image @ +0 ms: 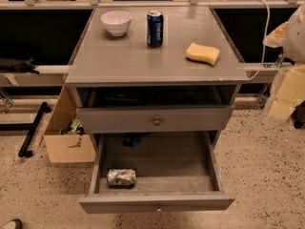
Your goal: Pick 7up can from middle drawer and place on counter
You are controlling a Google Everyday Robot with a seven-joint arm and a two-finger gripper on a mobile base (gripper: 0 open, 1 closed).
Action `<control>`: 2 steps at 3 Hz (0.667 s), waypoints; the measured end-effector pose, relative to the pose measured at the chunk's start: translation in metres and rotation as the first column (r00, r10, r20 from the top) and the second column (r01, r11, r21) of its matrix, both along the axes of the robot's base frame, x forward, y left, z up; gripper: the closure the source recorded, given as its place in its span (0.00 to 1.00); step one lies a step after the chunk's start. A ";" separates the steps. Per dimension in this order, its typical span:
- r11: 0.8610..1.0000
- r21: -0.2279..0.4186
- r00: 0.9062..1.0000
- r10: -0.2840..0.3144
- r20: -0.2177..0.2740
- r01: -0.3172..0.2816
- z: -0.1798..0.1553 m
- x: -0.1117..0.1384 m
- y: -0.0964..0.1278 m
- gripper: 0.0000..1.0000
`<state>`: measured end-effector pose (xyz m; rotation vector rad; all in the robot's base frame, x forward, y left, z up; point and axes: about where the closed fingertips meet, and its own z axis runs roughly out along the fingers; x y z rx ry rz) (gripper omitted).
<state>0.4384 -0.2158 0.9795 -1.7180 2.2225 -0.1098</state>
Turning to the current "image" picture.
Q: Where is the black object on rail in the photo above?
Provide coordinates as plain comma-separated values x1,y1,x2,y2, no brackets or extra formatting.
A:
0,58,39,74

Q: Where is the black bar on floor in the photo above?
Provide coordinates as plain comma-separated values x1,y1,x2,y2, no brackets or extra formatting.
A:
18,102,51,157

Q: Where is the closed grey top drawer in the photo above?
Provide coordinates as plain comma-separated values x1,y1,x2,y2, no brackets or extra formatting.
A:
76,106,233,134

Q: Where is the brown cardboard box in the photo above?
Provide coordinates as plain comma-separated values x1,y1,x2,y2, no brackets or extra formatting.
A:
43,87,95,163

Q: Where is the blue pepsi can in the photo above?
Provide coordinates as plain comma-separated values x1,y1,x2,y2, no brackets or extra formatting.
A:
147,10,164,47

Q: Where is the grey drawer cabinet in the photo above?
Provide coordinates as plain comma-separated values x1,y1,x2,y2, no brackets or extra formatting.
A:
64,5,250,148

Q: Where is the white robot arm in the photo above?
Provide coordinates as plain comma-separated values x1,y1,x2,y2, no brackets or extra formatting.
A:
263,4,305,63

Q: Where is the shoe at bottom left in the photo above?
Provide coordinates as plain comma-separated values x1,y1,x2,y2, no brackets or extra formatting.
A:
0,219,23,229

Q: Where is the white cable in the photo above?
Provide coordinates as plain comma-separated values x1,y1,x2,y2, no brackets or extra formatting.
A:
248,0,271,82

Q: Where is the yellow sponge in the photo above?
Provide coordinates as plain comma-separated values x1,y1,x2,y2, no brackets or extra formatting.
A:
186,43,220,66

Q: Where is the white ceramic bowl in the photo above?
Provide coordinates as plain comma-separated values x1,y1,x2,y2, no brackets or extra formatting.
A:
100,10,132,36

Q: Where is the open grey middle drawer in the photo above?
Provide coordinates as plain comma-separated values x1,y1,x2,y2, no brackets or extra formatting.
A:
79,132,234,214

